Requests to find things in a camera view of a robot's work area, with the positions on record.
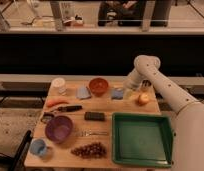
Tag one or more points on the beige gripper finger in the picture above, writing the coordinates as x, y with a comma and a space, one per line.
127, 94

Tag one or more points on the blue sponge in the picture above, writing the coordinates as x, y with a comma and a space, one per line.
117, 93

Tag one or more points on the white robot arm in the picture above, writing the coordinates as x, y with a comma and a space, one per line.
188, 145

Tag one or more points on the yellow apple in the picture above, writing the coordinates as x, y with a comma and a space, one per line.
143, 99

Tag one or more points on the small metal cup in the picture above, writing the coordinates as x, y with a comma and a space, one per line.
146, 84

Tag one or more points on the orange bowl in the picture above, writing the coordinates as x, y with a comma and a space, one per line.
98, 86

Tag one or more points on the grey blue cloth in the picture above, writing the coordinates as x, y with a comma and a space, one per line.
83, 92

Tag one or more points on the dark rectangular block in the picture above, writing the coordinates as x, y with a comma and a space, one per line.
94, 116

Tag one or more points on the green plastic tray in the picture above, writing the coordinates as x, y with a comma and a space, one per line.
142, 140

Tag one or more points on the silver fork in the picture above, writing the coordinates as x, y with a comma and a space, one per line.
90, 133

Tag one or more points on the bunch of dark grapes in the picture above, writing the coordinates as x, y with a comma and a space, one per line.
92, 150

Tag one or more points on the orange carrot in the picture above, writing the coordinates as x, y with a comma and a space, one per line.
51, 103

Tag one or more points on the purple bowl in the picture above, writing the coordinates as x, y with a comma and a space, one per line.
58, 129

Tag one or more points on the seated person in background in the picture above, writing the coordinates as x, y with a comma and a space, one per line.
130, 13

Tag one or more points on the blue mug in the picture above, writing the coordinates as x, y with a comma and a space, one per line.
38, 147

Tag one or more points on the black stand left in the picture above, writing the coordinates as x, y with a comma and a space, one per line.
26, 139

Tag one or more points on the black handled knife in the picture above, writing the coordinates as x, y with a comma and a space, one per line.
67, 108

